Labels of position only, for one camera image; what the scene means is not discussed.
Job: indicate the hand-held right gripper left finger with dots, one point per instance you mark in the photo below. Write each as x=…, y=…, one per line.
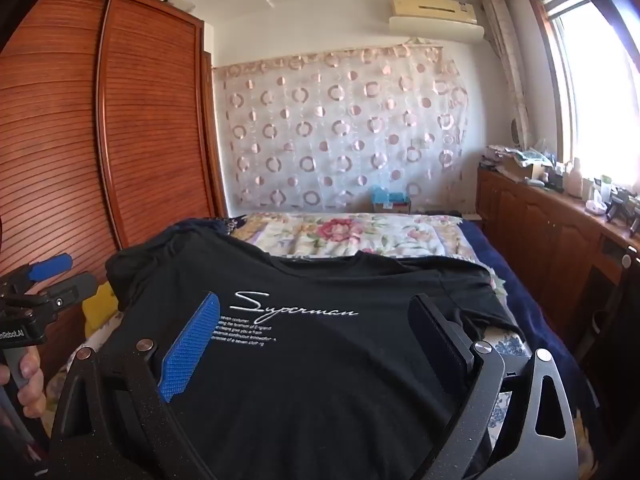
x=190, y=345

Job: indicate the bright yellow cloth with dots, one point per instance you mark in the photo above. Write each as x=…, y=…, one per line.
x=100, y=305

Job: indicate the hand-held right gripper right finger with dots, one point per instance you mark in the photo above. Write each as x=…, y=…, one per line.
x=440, y=335

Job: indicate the wooden-framed window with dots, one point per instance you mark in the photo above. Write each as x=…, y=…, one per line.
x=600, y=110

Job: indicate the black handheld device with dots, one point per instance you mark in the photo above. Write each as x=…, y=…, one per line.
x=617, y=205
x=635, y=215

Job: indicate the low wooden cabinet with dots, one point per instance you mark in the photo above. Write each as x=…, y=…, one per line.
x=540, y=230

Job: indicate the pile of fabrics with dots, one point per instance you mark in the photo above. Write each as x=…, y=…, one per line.
x=500, y=152

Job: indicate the navy blue blanket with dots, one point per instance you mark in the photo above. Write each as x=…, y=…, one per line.
x=520, y=280

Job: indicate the beige patterned window curtain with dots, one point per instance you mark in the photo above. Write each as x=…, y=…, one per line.
x=510, y=70

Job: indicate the wooden slatted wardrobe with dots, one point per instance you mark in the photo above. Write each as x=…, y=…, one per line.
x=150, y=135

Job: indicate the cardboard box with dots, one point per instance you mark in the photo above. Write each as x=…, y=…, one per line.
x=392, y=206

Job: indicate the white tissue box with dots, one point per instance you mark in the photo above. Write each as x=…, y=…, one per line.
x=595, y=207

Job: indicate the wall air conditioner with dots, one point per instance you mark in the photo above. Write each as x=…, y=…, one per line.
x=435, y=15

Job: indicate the blue plastic bag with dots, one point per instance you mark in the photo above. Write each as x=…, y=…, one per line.
x=387, y=194

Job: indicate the black t-shirt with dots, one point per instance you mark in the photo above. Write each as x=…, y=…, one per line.
x=310, y=385

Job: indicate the circle-patterned sheer curtain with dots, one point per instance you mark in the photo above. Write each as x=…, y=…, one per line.
x=340, y=135

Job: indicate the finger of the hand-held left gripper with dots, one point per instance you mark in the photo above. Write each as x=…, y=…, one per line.
x=50, y=266
x=75, y=287

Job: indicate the black chair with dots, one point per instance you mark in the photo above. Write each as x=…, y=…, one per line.
x=615, y=335

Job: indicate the person's left hand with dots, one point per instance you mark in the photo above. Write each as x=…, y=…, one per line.
x=32, y=385

